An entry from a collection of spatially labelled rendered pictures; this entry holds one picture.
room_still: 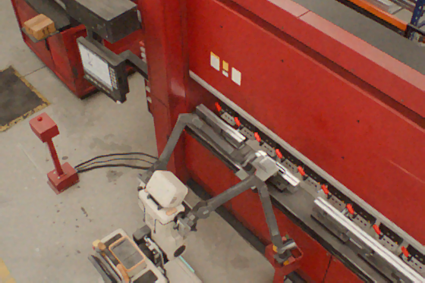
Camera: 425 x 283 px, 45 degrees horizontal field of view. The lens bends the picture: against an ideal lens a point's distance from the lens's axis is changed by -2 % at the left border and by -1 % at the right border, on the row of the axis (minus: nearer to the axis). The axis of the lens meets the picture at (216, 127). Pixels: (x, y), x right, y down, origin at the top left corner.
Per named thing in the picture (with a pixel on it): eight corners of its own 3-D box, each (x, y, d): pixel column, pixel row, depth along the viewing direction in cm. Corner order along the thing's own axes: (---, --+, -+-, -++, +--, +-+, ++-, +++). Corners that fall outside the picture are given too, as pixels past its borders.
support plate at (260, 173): (234, 174, 364) (234, 174, 363) (261, 155, 376) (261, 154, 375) (253, 190, 354) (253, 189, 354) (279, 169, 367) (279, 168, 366)
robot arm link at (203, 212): (255, 167, 318) (259, 172, 309) (266, 185, 322) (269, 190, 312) (193, 205, 317) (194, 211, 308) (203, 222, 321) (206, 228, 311)
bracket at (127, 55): (105, 68, 419) (103, 61, 414) (129, 55, 430) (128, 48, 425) (133, 93, 399) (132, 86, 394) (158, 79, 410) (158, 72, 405)
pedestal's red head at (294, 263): (264, 255, 357) (266, 241, 344) (282, 244, 363) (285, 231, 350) (281, 278, 345) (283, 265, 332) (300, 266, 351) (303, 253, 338)
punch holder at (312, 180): (300, 179, 346) (303, 164, 334) (309, 172, 350) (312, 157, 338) (318, 193, 339) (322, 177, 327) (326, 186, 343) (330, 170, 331)
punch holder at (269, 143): (258, 146, 367) (259, 130, 355) (266, 139, 371) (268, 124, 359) (273, 158, 359) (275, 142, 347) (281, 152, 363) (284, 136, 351)
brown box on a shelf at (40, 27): (20, 29, 483) (17, 18, 474) (45, 18, 494) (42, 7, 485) (35, 44, 467) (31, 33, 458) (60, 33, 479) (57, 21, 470)
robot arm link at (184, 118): (180, 107, 334) (182, 110, 325) (199, 115, 338) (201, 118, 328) (151, 168, 340) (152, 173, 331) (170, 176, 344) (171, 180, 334)
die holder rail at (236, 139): (196, 115, 420) (196, 107, 413) (201, 111, 422) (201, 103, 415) (239, 150, 394) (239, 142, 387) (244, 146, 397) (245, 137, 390)
